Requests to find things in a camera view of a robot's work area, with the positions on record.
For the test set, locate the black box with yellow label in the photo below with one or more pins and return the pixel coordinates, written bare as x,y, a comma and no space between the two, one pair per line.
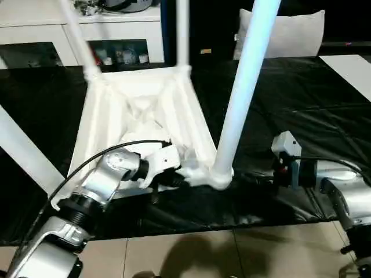
208,29

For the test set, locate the white flat board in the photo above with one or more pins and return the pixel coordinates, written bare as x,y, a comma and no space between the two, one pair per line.
347,72

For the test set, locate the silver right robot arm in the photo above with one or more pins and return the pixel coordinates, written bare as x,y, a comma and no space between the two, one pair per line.
342,185

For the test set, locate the white plastic table leg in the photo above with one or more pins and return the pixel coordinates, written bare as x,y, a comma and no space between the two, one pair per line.
243,87
182,32
26,144
78,37

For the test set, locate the dark tangled small object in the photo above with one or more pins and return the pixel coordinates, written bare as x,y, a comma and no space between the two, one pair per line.
79,5

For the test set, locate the grey rounded device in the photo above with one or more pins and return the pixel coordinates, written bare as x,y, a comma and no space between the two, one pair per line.
127,4

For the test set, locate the white plastic table top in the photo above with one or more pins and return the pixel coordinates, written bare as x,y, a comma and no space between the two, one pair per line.
116,116

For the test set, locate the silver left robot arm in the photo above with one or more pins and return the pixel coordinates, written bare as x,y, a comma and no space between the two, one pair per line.
110,171

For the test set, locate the black work mat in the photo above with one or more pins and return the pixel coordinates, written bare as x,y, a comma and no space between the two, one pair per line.
304,95

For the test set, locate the white cabinet with glass doors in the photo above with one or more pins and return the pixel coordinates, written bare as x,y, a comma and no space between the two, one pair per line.
43,29

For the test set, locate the grey cushion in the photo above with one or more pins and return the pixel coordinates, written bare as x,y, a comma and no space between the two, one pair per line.
292,34

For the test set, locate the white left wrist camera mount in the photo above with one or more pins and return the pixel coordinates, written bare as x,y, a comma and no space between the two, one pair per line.
162,159

